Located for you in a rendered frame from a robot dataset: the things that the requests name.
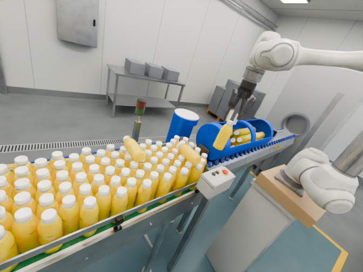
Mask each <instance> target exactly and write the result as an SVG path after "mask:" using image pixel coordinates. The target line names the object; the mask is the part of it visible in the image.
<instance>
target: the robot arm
mask: <svg viewBox="0 0 363 272"><path fill-rule="evenodd" d="M298 65H318V66H332V67H343V68H347V69H352V70H357V71H361V72H363V51H351V52H344V51H327V50H315V49H307V48H304V47H301V46H300V43H299V42H298V41H294V40H290V39H287V38H280V34H278V33H276V32H274V31H265V32H263V33H262V34H261V36H260V37H259V38H258V40H257V41H256V43H255V45H254V47H253V49H252V51H251V54H250V56H249V59H248V64H247V67H246V69H245V71H244V74H243V78H244V79H243V80H242V81H241V84H240V87H239V88H238V89H233V90H232V95H231V98H230V101H229V103H228V107H229V108H230V109H229V111H228V116H227V118H226V121H228V120H230V119H231V117H232V114H233V112H234V110H233V109H234V108H235V106H236V104H237V103H238V102H239V100H240V99H241V98H242V103H241V106H240V110H239V113H237V114H236V117H235V119H234V121H233V123H232V125H236V123H237V121H238V120H239V119H240V118H241V115H242V114H247V112H248V110H249V108H250V107H251V105H252V103H253V102H254V101H255V100H256V98H255V97H254V96H253V91H254V90H255V88H256V86H257V83H259V82H260V81H261V79H262V77H263V75H264V73H265V71H266V70H268V71H274V72H277V71H289V70H290V69H291V68H293V67H294V66H298ZM237 93H238V95H237V96H236V94H237ZM235 97H236V99H235ZM249 97H250V100H249V101H248V103H247V105H246V102H247V100H248V98H249ZM245 105H246V106H245ZM362 171H363V130H362V131H361V132H360V133H359V134H358V135H357V136H356V137H355V139H354V140H353V141H352V142H351V143H350V144H349V145H348V146H347V147H346V148H345V149H344V151H343V152H342V153H341V154H340V155H339V156H338V157H337V158H336V159H335V160H334V161H333V162H332V163H330V162H329V158H328V156H327V155H326V154H325V153H324V152H322V151H320V150H318V149H316V148H313V147H311V148H306V149H304V150H302V151H300V152H299V153H297V154H296V155H295V156H294V157H293V158H292V160H291V161H290V162H289V163H288V164H287V166H286V167H285V169H281V170H280V172H279V174H278V175H275V177H274V178H275V179H276V180H278V181H279V182H281V183H282V184H283V185H285V186H286V187H287V188H289V189H290V190H292V191H293V192H295V193H296V195H298V196H299V197H301V198H302V197H303V196H304V195H303V192H304V191H306V193H307V194H308V196H309V197H310V198H311V199H312V201H313V202H314V203H315V204H317V205H318V206H319V207H320V208H322V209H324V210H326V211H328V212H330V213H333V214H343V213H347V212H349V211H350V210H351V209H352V208H353V206H354V203H355V197H354V194H355V191H356V189H357V187H358V185H359V182H358V178H357V176H358V175H359V174H360V173H361V172H362Z"/></svg>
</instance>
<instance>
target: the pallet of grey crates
mask: <svg viewBox="0 0 363 272"><path fill-rule="evenodd" d="M240 84H241V83H240V82H238V81H235V80H231V79H228V81H227V83H226V85H225V87H223V86H216V88H215V91H214V93H213V96H212V98H211V101H210V103H209V106H208V108H207V110H206V113H207V114H215V115H216V116H217V117H218V118H217V121H218V122H226V118H227V116H228V111H229V109H230V108H229V107H228V103H229V101H230V98H231V95H232V90H233V89H238V88H239V87H240ZM253 96H254V97H255V98H256V100H255V101H254V102H253V103H252V105H251V107H250V108H249V110H248V112H247V114H242V115H241V118H240V119H239V120H252V119H253V118H254V116H255V114H256V112H257V110H258V109H259V107H260V105H261V103H262V101H263V99H264V98H265V96H266V93H264V92H261V91H259V90H256V89H255V90H254V91H253ZM249 100H250V97H249V98H248V100H247V102H246V105H247V103H248V101H249ZM241 103H242V98H241V99H240V100H239V102H238V103H237V104H236V106H235V108H234V109H233V110H234V112H233V114H232V117H231V119H230V120H231V121H234V119H235V117H236V114H237V113H239V110H240V106H241ZM246 105H245V106H246ZM239 120H238V121H239Z"/></svg>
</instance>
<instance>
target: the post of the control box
mask: <svg viewBox="0 0 363 272"><path fill-rule="evenodd" d="M211 200H212V198H210V199H209V200H208V199H207V198H206V197H205V196H203V198H202V200H201V202H200V204H199V206H198V208H197V210H196V212H195V214H194V216H193V218H192V220H191V222H190V224H189V226H188V228H187V230H186V232H185V234H184V236H183V238H182V240H181V242H180V243H179V245H178V247H177V249H176V251H175V253H174V255H173V257H172V259H171V261H170V263H169V265H168V267H167V271H168V272H171V271H172V270H173V269H174V267H175V265H176V263H177V262H178V260H179V258H180V256H181V254H182V252H183V251H184V249H185V247H186V245H187V243H188V241H189V240H190V238H191V236H192V234H193V232H194V230H195V229H196V227H197V225H198V223H199V221H200V219H201V218H202V216H203V214H204V212H205V211H206V209H207V207H208V205H209V203H210V201H211Z"/></svg>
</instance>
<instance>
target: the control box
mask: <svg viewBox="0 0 363 272"><path fill-rule="evenodd" d="M223 169H225V170H227V171H228V174H224V173H223V171H222V170H223ZM216 171H219V174H217V173H216ZM212 172H215V173H216V175H212ZM235 177H236V176H235V175H234V174H233V173H231V172H230V171H229V170H228V169H227V168H226V167H224V166H221V167H218V168H215V169H213V170H210V171H208V172H205V173H202V174H201V176H200V178H199V181H198V183H197V185H196V187H197V188H198V189H199V191H200V192H201V193H202V194H203V195H204V196H205V197H206V198H207V199H208V200H209V199H210V198H212V197H214V196H216V195H218V194H219V193H221V192H223V191H225V190H227V189H229V187H230V186H231V184H232V182H233V180H234V179H235Z"/></svg>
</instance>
